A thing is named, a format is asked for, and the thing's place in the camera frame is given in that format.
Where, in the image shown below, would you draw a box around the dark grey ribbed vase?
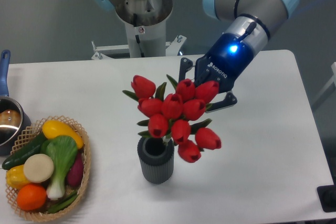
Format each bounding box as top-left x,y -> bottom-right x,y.
137,137 -> 174,184

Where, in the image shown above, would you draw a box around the dark green cucumber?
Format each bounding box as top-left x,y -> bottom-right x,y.
2,132 -> 47,170

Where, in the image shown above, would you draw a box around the blue handled saucepan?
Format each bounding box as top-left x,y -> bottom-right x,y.
1,50 -> 31,156

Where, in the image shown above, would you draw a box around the black device at table edge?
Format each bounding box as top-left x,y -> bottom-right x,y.
317,185 -> 335,212

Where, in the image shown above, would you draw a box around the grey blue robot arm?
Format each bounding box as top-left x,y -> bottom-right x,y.
94,0 -> 300,111

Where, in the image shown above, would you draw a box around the green bok choy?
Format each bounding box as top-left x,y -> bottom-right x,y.
41,135 -> 78,200

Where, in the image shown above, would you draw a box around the black cable on pedestal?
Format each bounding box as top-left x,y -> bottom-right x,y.
132,13 -> 145,58

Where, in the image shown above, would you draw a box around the green bean pods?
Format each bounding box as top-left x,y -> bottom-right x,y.
47,191 -> 78,214

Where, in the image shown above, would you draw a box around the woven wicker basket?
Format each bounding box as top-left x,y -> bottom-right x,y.
5,115 -> 91,222

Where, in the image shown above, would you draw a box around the white metal base frame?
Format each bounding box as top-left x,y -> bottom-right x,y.
91,35 -> 187,60

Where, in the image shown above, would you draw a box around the yellow bell pepper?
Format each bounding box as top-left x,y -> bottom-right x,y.
6,165 -> 31,189

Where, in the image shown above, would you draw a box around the yellow squash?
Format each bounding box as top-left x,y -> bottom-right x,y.
42,120 -> 84,149

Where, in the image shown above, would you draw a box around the orange fruit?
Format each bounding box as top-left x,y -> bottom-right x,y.
16,184 -> 47,211

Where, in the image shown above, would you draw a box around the red tulip bouquet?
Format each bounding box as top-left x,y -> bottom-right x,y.
123,75 -> 222,163

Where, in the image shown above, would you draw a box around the white furniture leg right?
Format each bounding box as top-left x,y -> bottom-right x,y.
311,62 -> 335,111

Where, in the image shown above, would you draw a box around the beige round disc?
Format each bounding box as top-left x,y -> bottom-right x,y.
23,154 -> 54,183

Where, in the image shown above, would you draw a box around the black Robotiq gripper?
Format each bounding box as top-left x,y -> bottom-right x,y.
178,34 -> 254,113

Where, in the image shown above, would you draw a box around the purple sweet potato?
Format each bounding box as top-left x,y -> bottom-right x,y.
66,153 -> 84,187

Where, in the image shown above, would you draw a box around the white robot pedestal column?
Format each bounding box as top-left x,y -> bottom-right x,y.
124,21 -> 166,58

